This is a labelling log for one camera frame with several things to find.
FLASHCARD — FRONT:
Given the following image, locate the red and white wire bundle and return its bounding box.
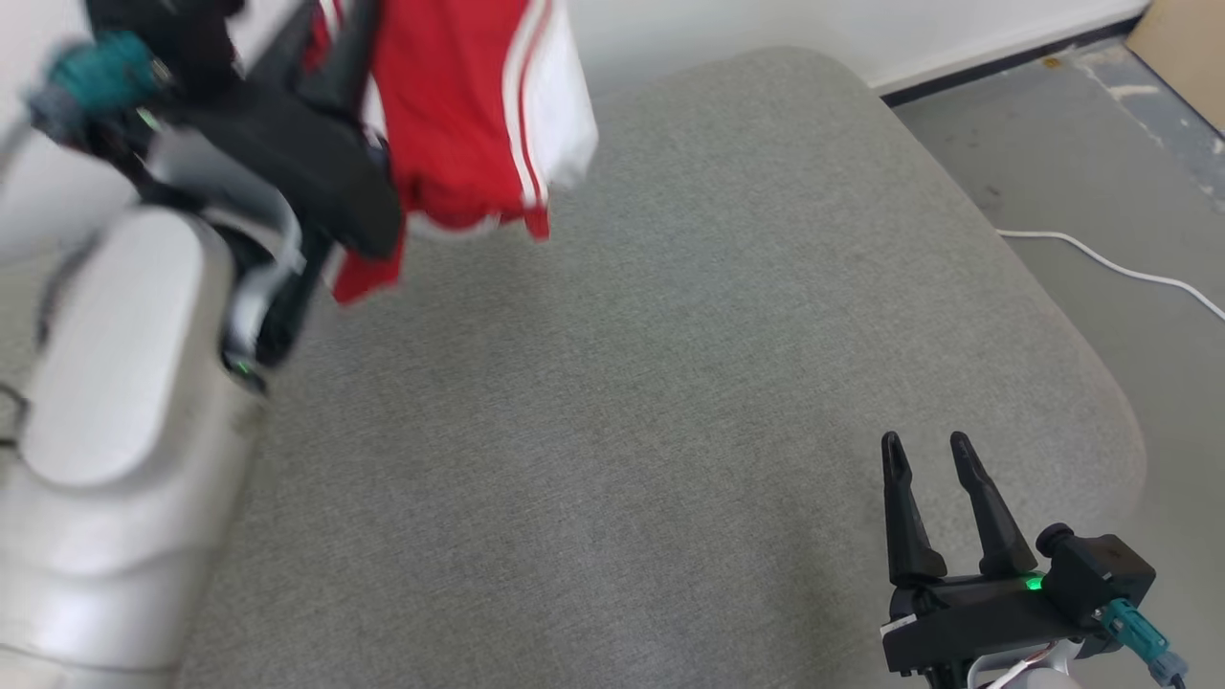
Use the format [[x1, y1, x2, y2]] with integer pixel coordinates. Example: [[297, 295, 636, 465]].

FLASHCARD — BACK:
[[986, 646, 1054, 689]]

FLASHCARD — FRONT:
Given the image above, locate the teal left camera cable connector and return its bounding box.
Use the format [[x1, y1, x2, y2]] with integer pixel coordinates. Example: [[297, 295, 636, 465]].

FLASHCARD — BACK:
[[27, 32, 173, 144]]

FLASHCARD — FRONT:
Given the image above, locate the teal right camera cable connector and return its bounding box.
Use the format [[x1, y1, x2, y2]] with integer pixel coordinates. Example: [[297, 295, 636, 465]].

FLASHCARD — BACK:
[[1099, 598, 1190, 686]]

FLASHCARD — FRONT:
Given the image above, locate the black baseboard strip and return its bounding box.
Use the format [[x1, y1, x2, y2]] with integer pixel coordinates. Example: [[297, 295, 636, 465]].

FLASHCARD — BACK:
[[876, 11, 1149, 106]]

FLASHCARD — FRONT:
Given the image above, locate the white floor cable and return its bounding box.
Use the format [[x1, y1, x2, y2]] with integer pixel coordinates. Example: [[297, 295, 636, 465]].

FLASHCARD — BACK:
[[995, 228, 1225, 322]]

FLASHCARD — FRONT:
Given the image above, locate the teal camera cable connector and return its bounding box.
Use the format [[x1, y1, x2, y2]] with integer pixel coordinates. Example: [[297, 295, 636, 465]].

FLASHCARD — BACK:
[[27, 32, 173, 144], [1099, 598, 1190, 686]]

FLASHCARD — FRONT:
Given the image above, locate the beige board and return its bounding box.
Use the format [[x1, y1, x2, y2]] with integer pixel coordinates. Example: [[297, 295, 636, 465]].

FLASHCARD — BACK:
[[1125, 0, 1225, 135]]

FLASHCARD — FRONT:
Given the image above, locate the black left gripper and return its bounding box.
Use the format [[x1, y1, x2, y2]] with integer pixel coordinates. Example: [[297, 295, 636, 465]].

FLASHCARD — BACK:
[[165, 0, 405, 261]]

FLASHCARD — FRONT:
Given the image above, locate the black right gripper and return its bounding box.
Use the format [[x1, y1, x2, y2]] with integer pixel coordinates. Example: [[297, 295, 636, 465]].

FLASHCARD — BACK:
[[880, 431, 1087, 689]]

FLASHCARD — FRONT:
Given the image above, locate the red basketball jersey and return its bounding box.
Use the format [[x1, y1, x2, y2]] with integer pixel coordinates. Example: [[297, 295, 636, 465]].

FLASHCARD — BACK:
[[304, 0, 599, 305]]

